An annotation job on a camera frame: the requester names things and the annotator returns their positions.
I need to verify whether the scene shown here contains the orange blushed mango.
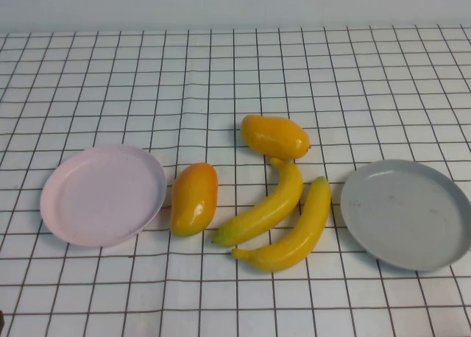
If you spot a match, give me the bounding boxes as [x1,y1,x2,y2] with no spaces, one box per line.
[169,162,219,237]

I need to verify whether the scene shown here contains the pink round plate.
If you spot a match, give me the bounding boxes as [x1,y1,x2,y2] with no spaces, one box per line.
[39,143,168,248]

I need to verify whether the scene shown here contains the white checked tablecloth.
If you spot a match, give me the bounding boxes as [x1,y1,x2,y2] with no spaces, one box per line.
[0,24,471,337]

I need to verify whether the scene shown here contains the grey round plate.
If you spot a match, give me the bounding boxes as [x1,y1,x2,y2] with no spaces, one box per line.
[339,159,471,272]

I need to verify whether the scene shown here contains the yellow banana green tip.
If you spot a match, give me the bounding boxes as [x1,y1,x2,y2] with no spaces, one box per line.
[212,157,305,247]
[230,175,333,273]

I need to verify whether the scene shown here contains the yellow mango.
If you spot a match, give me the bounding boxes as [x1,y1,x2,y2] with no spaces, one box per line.
[241,114,312,160]

